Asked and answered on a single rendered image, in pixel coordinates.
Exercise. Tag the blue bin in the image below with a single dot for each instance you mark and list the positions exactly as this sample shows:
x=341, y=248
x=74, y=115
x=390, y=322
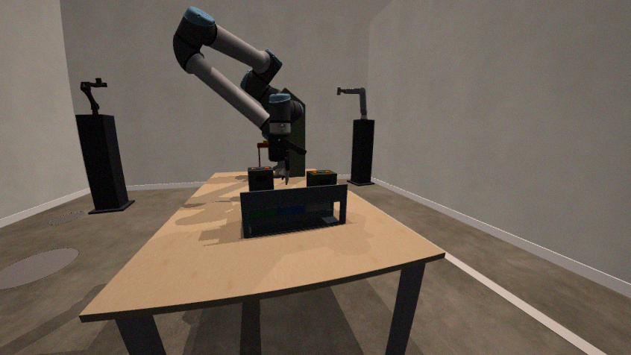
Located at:
x=291, y=210

